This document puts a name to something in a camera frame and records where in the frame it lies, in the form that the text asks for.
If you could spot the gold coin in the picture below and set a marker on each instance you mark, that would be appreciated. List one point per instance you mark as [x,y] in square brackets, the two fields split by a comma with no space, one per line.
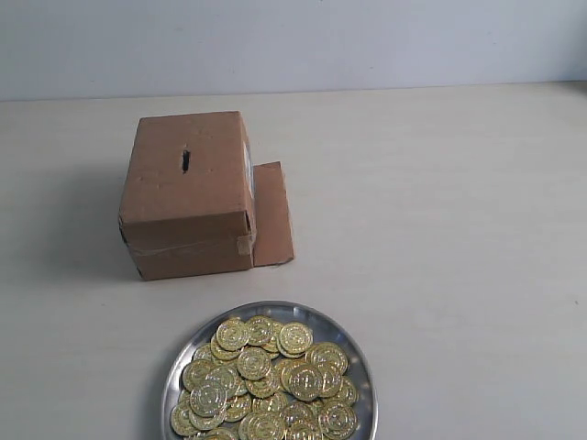
[305,382]
[294,339]
[253,363]
[208,398]
[337,420]
[261,330]
[232,335]

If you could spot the brown cardboard slotted box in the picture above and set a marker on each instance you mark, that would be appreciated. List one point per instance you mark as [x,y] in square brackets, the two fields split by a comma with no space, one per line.
[194,203]

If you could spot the round steel plate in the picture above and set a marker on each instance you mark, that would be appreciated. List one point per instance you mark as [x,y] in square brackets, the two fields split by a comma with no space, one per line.
[325,330]

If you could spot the gold coin right centre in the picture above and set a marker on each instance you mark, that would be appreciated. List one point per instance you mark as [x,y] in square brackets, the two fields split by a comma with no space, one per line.
[305,382]

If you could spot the gold coin top middle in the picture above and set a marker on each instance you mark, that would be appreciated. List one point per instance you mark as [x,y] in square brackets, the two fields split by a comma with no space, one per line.
[261,330]

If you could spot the gold coin top right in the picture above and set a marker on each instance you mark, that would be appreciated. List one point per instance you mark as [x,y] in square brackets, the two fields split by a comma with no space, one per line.
[294,339]

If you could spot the gold coin top left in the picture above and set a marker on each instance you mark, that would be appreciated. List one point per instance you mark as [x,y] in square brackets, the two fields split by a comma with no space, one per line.
[232,335]

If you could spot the gold coin lower right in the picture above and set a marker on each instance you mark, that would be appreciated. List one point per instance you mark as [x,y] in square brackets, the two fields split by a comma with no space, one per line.
[337,420]

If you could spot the gold coin left front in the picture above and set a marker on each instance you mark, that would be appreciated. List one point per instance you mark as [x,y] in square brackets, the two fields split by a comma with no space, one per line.
[208,398]

